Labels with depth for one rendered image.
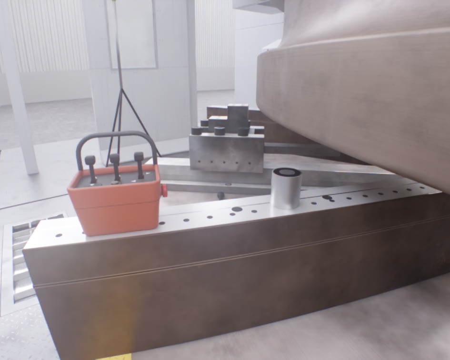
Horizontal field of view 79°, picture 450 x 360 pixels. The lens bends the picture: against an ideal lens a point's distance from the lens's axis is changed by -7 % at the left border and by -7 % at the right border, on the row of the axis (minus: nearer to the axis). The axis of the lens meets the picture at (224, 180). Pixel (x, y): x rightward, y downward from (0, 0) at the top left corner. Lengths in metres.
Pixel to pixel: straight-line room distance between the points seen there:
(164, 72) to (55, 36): 10.46
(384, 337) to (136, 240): 0.77
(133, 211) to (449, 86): 0.64
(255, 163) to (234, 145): 0.17
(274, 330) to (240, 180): 1.08
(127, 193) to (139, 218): 0.07
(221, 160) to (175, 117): 2.33
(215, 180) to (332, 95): 1.21
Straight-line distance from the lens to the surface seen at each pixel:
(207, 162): 1.74
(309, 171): 1.85
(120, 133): 0.74
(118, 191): 0.65
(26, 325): 1.63
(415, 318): 1.15
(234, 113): 1.78
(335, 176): 1.89
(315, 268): 0.92
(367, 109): 0.69
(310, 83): 0.87
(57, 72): 13.94
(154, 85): 3.83
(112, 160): 0.70
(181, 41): 4.02
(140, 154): 0.70
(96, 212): 0.68
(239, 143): 1.68
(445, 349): 1.10
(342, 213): 0.86
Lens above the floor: 1.04
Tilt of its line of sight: 21 degrees down
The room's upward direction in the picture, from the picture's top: straight up
